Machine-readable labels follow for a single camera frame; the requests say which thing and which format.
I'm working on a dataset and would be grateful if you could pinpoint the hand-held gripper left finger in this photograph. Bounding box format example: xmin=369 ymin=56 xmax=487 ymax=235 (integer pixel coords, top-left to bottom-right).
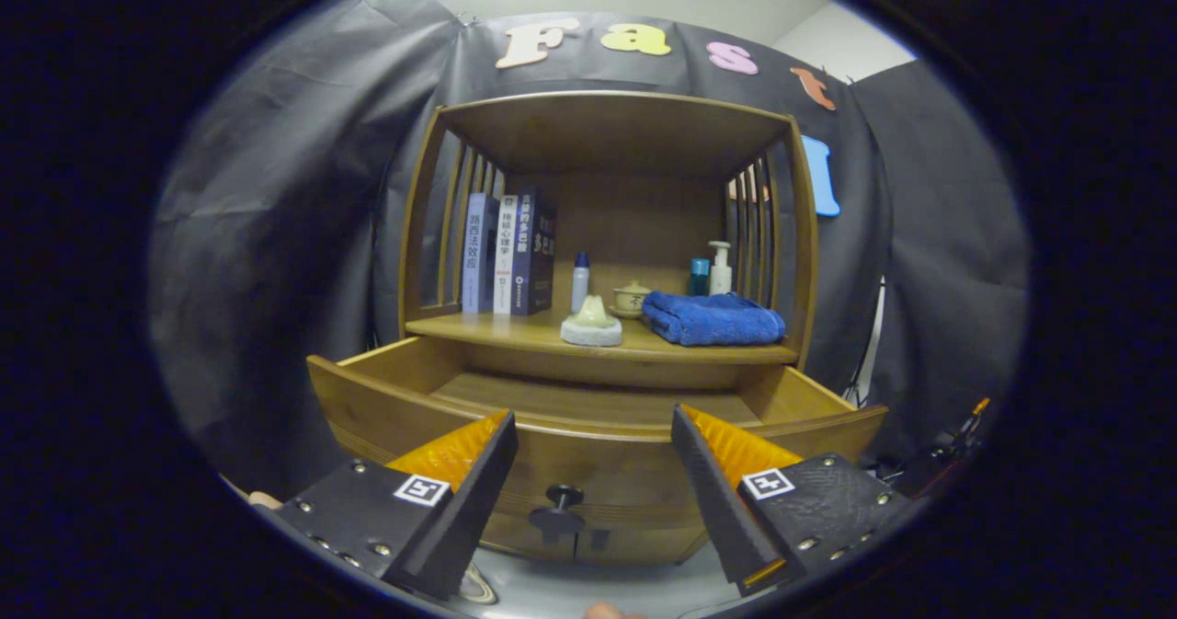
xmin=274 ymin=409 xmax=519 ymax=602

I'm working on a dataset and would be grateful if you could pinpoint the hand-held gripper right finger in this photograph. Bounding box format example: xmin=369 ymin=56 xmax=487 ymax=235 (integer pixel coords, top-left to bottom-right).
xmin=670 ymin=404 xmax=911 ymax=598

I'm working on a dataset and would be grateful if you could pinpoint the wooden drawer with black knob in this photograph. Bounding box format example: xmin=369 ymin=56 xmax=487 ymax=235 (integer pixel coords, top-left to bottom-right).
xmin=306 ymin=336 xmax=889 ymax=551

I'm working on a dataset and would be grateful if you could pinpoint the cream scrub brush white pad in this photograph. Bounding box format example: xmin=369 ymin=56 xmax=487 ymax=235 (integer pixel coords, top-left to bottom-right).
xmin=560 ymin=294 xmax=623 ymax=348

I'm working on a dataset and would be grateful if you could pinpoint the wooden cabinet door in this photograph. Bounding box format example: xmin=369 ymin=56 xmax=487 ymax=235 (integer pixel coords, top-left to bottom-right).
xmin=577 ymin=527 xmax=709 ymax=565
xmin=480 ymin=513 xmax=578 ymax=562

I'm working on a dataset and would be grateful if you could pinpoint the wooden countertop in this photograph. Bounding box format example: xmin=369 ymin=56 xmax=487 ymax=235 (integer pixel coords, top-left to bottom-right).
xmin=405 ymin=311 xmax=799 ymax=367

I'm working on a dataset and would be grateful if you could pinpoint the wooden cabinet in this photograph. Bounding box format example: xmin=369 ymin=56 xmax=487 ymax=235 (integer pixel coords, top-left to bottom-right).
xmin=398 ymin=90 xmax=821 ymax=567

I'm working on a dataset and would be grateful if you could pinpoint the light slipper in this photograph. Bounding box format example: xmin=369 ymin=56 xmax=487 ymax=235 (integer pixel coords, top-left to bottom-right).
xmin=460 ymin=564 xmax=499 ymax=606

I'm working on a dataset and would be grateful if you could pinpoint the blue towel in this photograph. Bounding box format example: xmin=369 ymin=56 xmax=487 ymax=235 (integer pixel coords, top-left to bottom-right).
xmin=641 ymin=291 xmax=787 ymax=347

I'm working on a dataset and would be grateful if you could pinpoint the black metal stand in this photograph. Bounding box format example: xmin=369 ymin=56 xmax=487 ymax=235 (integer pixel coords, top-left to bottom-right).
xmin=846 ymin=343 xmax=888 ymax=408

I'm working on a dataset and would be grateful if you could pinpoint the beige lidded tea cup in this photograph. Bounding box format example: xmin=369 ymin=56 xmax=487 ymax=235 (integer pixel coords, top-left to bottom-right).
xmin=609 ymin=280 xmax=653 ymax=320

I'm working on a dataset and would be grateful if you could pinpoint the white pump bottle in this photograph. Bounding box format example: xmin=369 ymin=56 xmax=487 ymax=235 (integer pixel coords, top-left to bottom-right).
xmin=707 ymin=240 xmax=734 ymax=296

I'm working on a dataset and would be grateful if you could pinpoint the lavender book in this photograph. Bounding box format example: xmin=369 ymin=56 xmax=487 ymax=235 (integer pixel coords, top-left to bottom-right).
xmin=462 ymin=192 xmax=500 ymax=315

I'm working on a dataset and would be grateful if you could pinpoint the white book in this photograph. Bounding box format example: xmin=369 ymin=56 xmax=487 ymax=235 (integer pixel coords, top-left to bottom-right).
xmin=493 ymin=195 xmax=520 ymax=315

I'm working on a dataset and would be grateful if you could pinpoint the dark blue book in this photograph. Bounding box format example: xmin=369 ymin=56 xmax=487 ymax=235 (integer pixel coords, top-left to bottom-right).
xmin=510 ymin=187 xmax=558 ymax=316

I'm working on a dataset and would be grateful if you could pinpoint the black tool with orange tip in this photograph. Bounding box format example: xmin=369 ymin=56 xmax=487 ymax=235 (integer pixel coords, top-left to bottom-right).
xmin=952 ymin=396 xmax=994 ymax=445

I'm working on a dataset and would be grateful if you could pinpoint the black backdrop cloth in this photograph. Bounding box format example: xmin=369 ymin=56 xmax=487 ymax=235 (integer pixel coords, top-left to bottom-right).
xmin=147 ymin=0 xmax=1031 ymax=500

